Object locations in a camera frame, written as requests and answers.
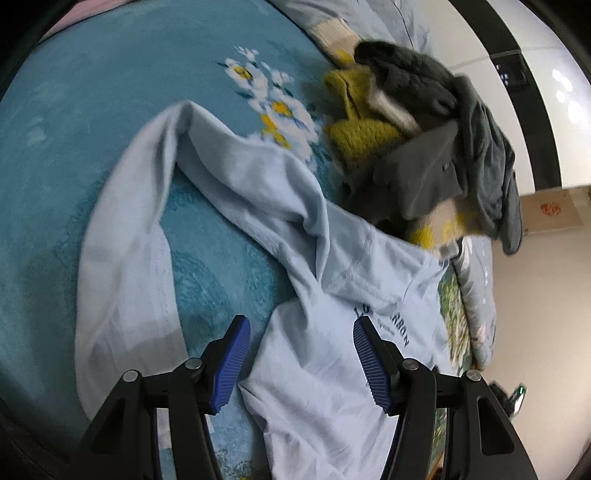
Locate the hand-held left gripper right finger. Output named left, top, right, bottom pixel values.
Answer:
left=353, top=316, right=540, bottom=480

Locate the light blue sweatshirt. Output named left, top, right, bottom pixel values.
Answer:
left=74, top=99, right=455, bottom=480

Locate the teal floral blanket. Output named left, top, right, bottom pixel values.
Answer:
left=0, top=0, right=446, bottom=480

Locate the grey blue pillow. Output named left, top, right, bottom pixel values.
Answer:
left=272, top=0, right=432, bottom=51

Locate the floral patterned quilt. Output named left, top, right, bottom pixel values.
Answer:
left=436, top=235, right=496, bottom=467

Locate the yellow knit sweater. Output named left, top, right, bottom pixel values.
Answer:
left=310, top=18, right=467, bottom=252

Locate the black wall panel device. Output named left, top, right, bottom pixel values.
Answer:
left=493, top=52, right=529, bottom=88

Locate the dark grey garment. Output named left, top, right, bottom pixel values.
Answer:
left=344, top=39, right=525, bottom=256

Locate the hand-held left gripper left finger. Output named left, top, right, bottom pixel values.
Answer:
left=78, top=315, right=251, bottom=480

